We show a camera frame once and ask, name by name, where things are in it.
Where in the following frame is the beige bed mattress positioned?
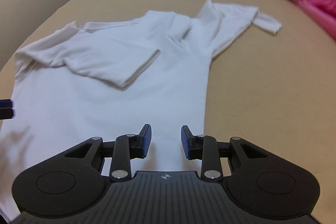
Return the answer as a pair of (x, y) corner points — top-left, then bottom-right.
(3, 0), (335, 223)

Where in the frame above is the white polo shirt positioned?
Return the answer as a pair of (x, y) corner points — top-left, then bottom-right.
(1, 1), (282, 220)

